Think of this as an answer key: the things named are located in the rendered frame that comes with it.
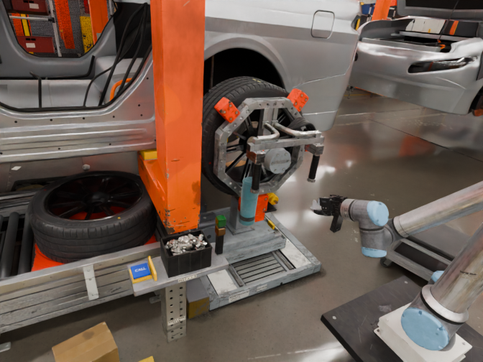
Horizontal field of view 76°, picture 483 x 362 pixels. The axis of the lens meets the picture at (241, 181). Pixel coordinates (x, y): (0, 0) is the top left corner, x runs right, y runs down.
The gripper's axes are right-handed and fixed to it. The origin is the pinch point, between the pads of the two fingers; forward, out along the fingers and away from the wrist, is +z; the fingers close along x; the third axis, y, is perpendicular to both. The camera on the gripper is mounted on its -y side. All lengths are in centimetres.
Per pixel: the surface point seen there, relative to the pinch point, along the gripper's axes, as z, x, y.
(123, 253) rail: 52, 80, -9
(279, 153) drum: 11.1, 6.4, 28.6
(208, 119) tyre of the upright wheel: 31, 32, 50
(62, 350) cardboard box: 40, 112, -38
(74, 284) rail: 56, 103, -17
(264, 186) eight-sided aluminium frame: 40.1, -1.5, 9.6
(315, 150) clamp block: 2.6, -8.6, 27.4
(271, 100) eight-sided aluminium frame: 15, 4, 55
